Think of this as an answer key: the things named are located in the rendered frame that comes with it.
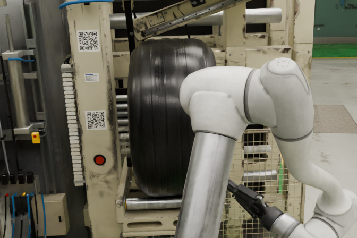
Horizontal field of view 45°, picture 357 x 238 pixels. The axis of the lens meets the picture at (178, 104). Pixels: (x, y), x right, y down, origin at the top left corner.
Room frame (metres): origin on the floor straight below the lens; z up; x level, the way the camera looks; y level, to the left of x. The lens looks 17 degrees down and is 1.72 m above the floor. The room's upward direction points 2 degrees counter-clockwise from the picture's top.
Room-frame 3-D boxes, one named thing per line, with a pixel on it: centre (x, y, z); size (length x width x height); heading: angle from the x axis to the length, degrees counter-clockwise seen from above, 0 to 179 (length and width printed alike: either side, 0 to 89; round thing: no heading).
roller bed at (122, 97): (1.95, 0.28, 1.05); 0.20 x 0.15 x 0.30; 91
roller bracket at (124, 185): (1.57, 0.23, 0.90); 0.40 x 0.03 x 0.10; 1
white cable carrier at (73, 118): (1.51, 0.39, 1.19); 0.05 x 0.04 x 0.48; 1
